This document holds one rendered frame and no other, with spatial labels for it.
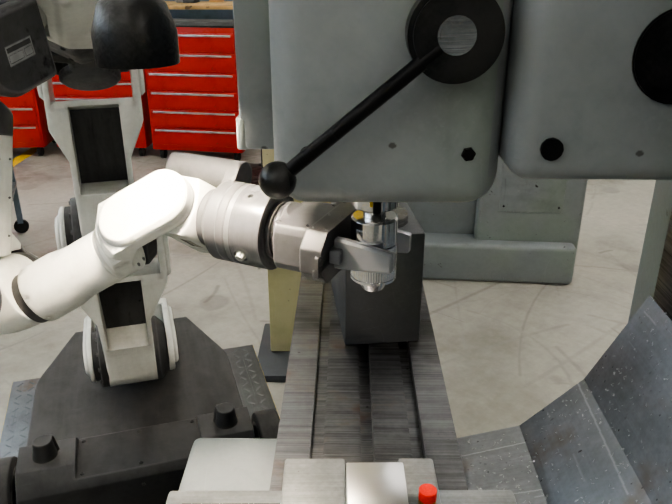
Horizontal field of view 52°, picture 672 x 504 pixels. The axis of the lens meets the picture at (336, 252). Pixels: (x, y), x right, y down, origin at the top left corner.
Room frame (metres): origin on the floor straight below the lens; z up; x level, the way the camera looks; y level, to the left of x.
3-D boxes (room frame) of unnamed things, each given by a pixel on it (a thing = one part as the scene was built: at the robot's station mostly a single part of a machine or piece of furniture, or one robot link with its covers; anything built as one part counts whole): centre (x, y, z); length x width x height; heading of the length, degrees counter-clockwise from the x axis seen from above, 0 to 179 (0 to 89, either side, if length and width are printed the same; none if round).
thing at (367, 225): (0.64, -0.04, 1.26); 0.05 x 0.05 x 0.01
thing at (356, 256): (0.61, -0.02, 1.23); 0.06 x 0.02 x 0.03; 66
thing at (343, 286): (1.05, -0.06, 1.04); 0.22 x 0.12 x 0.20; 6
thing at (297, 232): (0.68, 0.05, 1.23); 0.13 x 0.12 x 0.10; 156
